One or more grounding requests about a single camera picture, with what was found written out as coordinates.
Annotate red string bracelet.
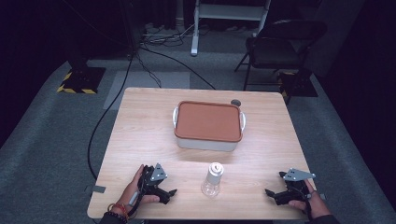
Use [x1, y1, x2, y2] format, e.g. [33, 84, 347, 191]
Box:
[106, 202, 130, 218]

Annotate grey tape piece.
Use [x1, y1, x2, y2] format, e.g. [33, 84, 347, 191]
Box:
[83, 184, 107, 195]

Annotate clear bottle with silver cap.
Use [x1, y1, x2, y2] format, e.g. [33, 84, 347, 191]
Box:
[201, 161, 225, 198]

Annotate person's right hand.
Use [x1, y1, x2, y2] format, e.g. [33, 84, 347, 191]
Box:
[288, 179, 332, 219]

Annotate person's left hand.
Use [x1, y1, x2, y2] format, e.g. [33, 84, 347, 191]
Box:
[115, 163, 161, 217]

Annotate black base with yellow stripes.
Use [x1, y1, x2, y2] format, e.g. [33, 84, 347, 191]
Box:
[277, 70, 319, 105]
[56, 66, 107, 95]

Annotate bundle of cables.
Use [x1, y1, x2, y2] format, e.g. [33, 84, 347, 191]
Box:
[140, 21, 195, 49]

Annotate white storage box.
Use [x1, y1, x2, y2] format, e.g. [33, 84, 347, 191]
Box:
[172, 105, 248, 153]

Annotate black stand pole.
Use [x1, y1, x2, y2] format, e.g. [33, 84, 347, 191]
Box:
[119, 0, 146, 60]

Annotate white metal stand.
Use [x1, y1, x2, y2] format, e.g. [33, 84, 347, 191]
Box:
[190, 0, 273, 57]

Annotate black folding chair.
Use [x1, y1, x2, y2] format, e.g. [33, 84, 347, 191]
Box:
[233, 19, 329, 92]

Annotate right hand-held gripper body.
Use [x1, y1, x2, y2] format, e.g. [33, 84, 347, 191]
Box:
[278, 167, 317, 203]

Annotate long black floor cable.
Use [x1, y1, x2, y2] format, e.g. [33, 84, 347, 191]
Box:
[87, 50, 135, 181]

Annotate black bead bracelet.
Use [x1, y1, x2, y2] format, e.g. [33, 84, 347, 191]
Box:
[103, 211, 129, 224]

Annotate brown box lid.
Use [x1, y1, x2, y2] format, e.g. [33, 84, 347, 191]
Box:
[174, 100, 244, 144]

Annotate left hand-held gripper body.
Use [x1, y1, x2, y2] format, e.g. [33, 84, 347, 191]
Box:
[137, 162, 169, 203]

